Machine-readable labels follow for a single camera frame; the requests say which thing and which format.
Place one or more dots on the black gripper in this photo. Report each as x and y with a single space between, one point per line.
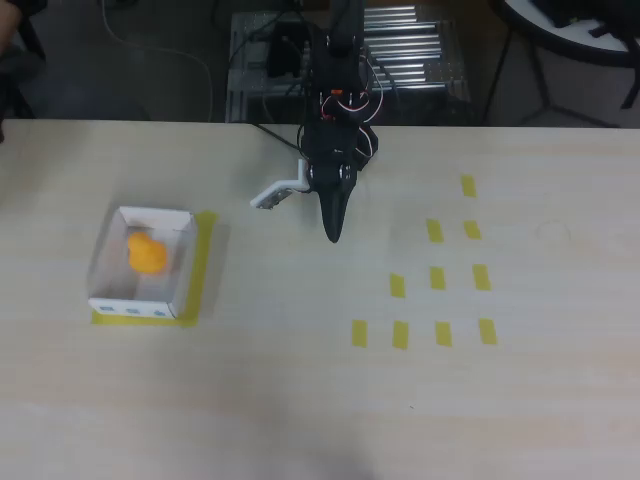
332 192

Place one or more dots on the yellow rubber duck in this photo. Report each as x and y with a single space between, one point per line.
146 255

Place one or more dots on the person bare forearm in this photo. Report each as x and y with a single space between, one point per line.
10 27

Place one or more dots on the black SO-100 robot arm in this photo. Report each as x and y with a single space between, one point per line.
335 65

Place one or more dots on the yellow tape box outline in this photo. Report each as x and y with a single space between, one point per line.
205 250

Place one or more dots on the white cardboard box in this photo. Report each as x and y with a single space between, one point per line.
155 217

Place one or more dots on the yellow tape strip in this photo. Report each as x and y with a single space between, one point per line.
434 230
472 229
487 331
397 285
400 335
481 277
359 333
468 186
443 334
437 277

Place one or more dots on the perforated metal breadboard table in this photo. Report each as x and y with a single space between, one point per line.
450 85

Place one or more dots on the round white table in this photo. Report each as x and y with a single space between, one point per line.
575 42

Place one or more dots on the black bag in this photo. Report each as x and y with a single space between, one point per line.
575 10

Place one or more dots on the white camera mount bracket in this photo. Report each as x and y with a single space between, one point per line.
280 192

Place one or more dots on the aluminium profile rail stack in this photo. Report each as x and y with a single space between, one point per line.
400 60

